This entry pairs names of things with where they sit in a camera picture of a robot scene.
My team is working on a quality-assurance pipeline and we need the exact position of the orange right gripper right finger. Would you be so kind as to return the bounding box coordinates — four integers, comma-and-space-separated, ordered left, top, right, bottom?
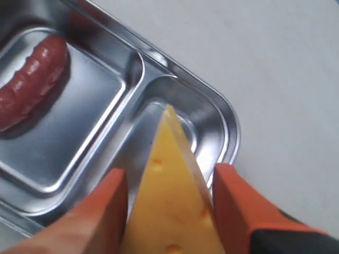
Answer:
213, 163, 331, 253

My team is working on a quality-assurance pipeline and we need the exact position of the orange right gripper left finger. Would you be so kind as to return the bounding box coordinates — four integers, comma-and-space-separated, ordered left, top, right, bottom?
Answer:
3, 168, 128, 253

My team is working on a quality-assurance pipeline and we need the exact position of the yellow toy cheese wedge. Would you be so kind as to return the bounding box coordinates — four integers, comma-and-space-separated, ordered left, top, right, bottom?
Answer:
121, 106, 224, 253

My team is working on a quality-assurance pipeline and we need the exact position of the red toy sausage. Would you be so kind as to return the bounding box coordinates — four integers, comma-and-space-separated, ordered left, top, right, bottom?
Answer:
1, 34, 68, 132

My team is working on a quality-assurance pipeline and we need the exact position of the stainless steel lunch box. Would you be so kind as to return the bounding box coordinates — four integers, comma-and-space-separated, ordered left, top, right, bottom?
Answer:
1, 1, 240, 237

